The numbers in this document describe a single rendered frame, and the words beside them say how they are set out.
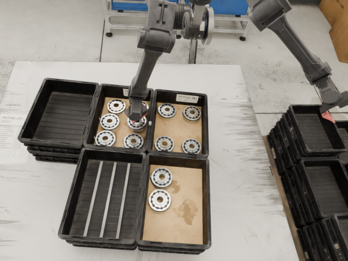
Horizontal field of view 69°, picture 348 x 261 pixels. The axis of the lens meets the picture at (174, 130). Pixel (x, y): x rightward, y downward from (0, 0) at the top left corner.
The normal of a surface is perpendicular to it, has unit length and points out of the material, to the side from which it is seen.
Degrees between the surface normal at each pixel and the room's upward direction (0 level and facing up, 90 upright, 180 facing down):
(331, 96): 72
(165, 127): 0
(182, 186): 0
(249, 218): 0
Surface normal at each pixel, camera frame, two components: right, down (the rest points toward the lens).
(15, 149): 0.10, -0.53
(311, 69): 0.02, 0.82
